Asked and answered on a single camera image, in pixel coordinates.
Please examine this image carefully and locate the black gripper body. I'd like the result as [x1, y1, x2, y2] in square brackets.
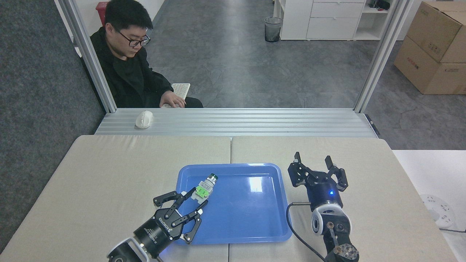
[133, 215, 179, 254]
[307, 180, 344, 211]

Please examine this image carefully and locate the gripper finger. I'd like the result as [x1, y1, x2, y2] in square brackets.
[153, 187, 197, 219]
[322, 155, 348, 192]
[171, 199, 209, 244]
[287, 152, 321, 188]

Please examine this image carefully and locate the green white switch part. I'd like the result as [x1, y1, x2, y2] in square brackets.
[191, 174, 219, 203]

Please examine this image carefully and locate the blue plastic tray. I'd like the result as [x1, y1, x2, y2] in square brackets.
[174, 163, 293, 245]

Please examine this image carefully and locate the person's right hand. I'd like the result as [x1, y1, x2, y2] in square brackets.
[159, 91, 187, 108]

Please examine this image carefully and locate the beige table mat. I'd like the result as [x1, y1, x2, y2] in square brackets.
[0, 135, 232, 262]

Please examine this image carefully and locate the ribbed aluminium platform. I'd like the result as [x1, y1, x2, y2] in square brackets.
[95, 108, 379, 138]

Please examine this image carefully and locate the white computer mouse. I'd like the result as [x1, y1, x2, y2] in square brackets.
[135, 111, 153, 129]

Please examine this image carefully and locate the white side table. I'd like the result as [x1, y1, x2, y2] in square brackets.
[392, 150, 466, 262]

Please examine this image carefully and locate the white round power strip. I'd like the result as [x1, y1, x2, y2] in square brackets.
[419, 194, 457, 229]

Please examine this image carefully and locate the white keyboard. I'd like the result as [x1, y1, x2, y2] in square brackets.
[162, 83, 191, 108]

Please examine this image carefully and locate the large brown cardboard box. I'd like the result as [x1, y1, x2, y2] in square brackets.
[394, 36, 466, 95]

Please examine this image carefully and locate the person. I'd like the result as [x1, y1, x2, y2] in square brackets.
[90, 0, 204, 108]

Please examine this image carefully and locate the grey mesh waste bin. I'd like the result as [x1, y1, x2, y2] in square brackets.
[264, 16, 283, 43]

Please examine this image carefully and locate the white drawer cabinet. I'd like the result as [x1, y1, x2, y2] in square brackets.
[273, 0, 393, 41]

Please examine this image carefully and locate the small brown cardboard box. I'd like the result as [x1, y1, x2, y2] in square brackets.
[406, 1, 466, 64]

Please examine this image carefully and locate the red object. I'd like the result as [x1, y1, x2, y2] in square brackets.
[95, 1, 110, 27]

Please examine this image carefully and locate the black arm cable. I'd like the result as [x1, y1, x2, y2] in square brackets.
[286, 202, 326, 262]

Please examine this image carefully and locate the silver aluminium post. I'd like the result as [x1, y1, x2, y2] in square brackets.
[58, 0, 117, 114]
[354, 0, 414, 114]

